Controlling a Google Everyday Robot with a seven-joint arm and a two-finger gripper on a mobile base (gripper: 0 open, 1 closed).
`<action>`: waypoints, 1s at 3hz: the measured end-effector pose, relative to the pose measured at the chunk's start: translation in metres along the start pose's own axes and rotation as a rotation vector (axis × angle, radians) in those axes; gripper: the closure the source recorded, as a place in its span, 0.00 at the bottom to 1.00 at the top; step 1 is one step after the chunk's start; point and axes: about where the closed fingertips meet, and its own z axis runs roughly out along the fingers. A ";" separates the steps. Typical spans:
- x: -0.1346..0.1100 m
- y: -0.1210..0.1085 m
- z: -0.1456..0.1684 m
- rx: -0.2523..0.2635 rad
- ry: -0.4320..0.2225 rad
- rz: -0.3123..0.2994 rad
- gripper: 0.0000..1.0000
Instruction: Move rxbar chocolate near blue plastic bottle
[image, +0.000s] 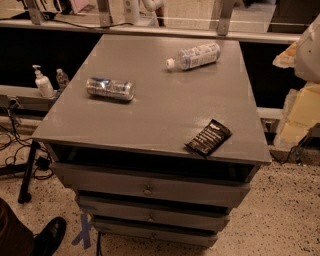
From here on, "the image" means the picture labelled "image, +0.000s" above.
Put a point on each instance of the small clear bottle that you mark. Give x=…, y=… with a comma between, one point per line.
x=62, y=78

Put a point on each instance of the black leather shoe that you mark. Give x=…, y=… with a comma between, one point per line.
x=49, y=239

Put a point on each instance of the brown trouser leg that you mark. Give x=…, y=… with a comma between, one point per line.
x=15, y=238

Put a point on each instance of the grey drawer cabinet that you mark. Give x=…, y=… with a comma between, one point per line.
x=127, y=161

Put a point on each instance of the blue tape cross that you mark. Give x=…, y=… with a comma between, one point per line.
x=84, y=234

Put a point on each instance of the clear plastic water bottle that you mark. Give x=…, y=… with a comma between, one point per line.
x=194, y=57

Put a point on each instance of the white pump soap bottle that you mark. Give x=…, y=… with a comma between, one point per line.
x=43, y=83

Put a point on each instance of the black stand leg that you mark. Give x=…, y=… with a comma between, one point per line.
x=24, y=195

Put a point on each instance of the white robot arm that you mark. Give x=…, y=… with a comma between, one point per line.
x=304, y=55

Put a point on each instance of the crushed silver drink can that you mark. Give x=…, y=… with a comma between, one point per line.
x=114, y=89

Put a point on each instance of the black rxbar chocolate wrapper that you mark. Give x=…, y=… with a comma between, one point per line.
x=209, y=139

